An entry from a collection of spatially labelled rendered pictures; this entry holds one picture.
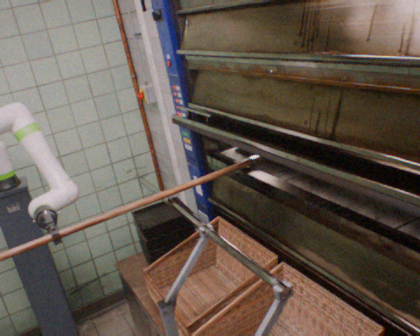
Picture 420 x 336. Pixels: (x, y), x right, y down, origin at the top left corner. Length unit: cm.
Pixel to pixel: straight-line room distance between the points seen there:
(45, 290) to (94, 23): 162
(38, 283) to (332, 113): 197
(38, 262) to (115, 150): 90
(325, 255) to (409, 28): 90
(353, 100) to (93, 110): 204
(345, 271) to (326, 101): 60
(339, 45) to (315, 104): 26
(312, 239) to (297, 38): 76
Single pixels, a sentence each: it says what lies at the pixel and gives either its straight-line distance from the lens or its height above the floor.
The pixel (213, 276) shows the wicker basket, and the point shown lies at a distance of 252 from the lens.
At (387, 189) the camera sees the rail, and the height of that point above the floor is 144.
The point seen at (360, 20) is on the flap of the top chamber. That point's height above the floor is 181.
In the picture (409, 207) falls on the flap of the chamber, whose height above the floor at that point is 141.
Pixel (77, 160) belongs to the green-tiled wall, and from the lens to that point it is 317.
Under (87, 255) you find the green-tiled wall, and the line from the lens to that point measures 339.
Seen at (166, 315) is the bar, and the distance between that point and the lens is 179.
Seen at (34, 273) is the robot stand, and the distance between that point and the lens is 285.
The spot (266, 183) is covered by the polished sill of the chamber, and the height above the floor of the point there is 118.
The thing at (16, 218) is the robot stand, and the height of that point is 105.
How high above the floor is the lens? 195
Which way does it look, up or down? 20 degrees down
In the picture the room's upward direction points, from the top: 12 degrees counter-clockwise
